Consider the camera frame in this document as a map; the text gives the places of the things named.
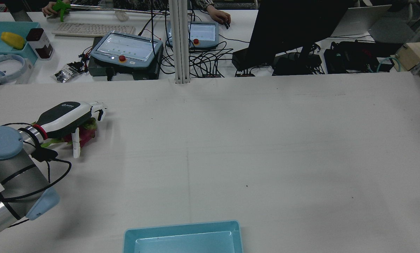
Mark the black box beside monitor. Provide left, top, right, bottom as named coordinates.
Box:
left=232, top=47, right=267, bottom=72

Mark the black equipment bag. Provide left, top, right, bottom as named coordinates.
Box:
left=324, top=40, right=403, bottom=74

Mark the silver metal rod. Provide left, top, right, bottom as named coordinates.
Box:
left=70, top=4, right=193, bottom=16

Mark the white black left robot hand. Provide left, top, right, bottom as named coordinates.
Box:
left=32, top=101, right=107, bottom=158

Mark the black cable tangle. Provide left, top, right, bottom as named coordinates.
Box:
left=140, top=10, right=252, bottom=78

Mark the light blue plastic bin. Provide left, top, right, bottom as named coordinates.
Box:
left=123, top=220, right=244, bottom=253

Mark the white carton box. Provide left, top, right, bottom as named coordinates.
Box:
left=15, top=58, right=35, bottom=84

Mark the white keyboard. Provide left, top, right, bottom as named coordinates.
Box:
left=52, top=22, right=136, bottom=38

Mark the dark red jar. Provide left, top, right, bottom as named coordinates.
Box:
left=26, top=28, right=54, bottom=59

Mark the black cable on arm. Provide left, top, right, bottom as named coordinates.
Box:
left=0, top=122, right=72, bottom=227

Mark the dark grey controller box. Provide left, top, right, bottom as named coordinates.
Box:
left=88, top=35, right=164, bottom=80

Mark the black monitor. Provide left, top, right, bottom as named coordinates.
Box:
left=247, top=0, right=358, bottom=67

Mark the small grey teach pendant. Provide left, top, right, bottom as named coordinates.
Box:
left=166, top=21, right=219, bottom=50

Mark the large grey teach pendant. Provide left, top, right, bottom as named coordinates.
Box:
left=90, top=32, right=164, bottom=72

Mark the aluminium profile post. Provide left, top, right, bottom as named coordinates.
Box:
left=169, top=0, right=191, bottom=84

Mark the teal cable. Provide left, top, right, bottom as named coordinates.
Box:
left=377, top=56, right=402, bottom=73

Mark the green plastic clamp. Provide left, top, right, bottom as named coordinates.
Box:
left=53, top=0, right=71, bottom=22

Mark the person's right hand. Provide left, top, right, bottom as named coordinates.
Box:
left=207, top=5, right=231, bottom=25

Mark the clear bag of black parts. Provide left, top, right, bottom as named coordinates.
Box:
left=54, top=61, right=87, bottom=83

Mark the person's patterned sleeve forearm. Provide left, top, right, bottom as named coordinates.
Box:
left=191, top=0, right=216, bottom=10

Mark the wooden block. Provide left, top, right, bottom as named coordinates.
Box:
left=394, top=42, right=420, bottom=72

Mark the pink dragon fruit toy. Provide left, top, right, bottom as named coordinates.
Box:
left=41, top=118, right=98, bottom=148

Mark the person's left hand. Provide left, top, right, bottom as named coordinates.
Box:
left=41, top=2, right=61, bottom=17

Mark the yellow toy fruit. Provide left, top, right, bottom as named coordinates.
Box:
left=1, top=32, right=25, bottom=50

